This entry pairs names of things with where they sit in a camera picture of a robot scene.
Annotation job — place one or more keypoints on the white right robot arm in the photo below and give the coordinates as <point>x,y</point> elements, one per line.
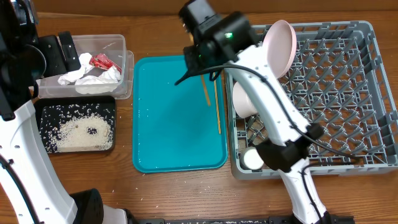
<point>230,44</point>

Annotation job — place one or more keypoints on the small white cup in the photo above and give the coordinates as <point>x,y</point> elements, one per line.
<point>250,159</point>

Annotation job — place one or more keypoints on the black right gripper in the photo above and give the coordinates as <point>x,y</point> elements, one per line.
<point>194,55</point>

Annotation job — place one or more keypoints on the large white plate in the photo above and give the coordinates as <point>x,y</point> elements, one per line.
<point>280,44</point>

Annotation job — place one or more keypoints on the grey dishwasher rack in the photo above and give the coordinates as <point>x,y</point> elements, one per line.
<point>338,80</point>

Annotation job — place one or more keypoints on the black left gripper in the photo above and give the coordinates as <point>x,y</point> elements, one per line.
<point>58,64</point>

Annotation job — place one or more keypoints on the wooden chopstick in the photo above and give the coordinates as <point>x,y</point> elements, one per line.
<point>217,107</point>
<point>205,90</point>

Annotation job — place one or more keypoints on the black food waste tray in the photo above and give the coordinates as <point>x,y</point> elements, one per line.
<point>43,102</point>

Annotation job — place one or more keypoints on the teal serving tray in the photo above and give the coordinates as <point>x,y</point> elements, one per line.
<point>173,128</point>

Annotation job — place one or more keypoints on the clear plastic waste bin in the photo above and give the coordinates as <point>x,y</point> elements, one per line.
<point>114,47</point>

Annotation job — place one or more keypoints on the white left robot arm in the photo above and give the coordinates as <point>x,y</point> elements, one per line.
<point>27,174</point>

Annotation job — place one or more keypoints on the pile of rice grains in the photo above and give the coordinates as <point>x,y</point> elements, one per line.
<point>82,133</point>

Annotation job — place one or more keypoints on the red snack wrapper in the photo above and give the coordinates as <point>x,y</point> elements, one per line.
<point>103,62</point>

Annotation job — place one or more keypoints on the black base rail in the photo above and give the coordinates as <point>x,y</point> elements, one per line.
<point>217,221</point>

